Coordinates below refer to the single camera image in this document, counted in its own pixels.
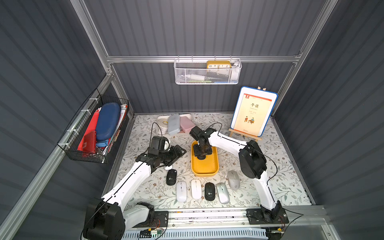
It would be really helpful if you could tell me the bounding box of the black wire side basket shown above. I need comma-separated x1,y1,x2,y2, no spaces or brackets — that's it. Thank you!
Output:
58,91,130,164

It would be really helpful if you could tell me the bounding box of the white tray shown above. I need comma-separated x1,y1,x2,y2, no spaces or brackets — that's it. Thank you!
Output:
157,114,192,137

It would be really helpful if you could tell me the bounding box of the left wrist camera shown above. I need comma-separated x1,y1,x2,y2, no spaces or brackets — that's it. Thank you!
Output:
148,136,170,156

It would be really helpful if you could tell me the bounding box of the yellow plastic storage box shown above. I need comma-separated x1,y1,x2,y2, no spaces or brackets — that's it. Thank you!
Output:
191,141,219,178

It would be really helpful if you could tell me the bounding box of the white wire wall basket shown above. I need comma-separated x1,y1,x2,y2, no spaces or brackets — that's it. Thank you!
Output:
174,58,243,85

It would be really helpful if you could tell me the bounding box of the silver white mouse front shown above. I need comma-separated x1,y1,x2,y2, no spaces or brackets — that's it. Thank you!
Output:
216,183,230,204

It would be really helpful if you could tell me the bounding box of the white tape roll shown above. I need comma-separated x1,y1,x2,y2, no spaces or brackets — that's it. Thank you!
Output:
157,116,169,135

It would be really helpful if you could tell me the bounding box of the light grey mouse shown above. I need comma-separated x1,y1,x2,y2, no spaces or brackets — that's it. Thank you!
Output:
227,171,241,190

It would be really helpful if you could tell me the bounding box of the grey pencil case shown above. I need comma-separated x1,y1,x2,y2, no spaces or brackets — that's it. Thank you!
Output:
167,114,181,136

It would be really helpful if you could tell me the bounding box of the book on blue board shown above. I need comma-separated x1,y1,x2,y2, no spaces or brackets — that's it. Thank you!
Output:
230,86,279,138

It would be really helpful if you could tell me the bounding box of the black mouse front row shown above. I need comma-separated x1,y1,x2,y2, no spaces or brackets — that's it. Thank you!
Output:
205,182,216,201

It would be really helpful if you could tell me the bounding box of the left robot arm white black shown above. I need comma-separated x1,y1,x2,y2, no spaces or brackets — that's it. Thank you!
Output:
81,145,187,240

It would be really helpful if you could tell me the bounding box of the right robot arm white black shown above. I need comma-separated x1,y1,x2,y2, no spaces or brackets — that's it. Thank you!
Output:
190,126,283,224

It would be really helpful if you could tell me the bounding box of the yellow clock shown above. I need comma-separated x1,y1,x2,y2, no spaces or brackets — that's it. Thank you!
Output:
207,60,232,69

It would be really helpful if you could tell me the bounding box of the blue oval case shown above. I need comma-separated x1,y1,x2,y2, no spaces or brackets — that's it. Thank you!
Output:
96,103,121,142

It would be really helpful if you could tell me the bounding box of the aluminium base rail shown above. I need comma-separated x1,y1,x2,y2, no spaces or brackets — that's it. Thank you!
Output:
80,205,341,240

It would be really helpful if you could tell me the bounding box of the red folder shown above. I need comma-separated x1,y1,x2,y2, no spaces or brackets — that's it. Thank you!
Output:
77,108,101,154

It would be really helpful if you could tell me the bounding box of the pink case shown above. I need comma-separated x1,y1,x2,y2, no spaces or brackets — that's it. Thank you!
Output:
180,116,196,134

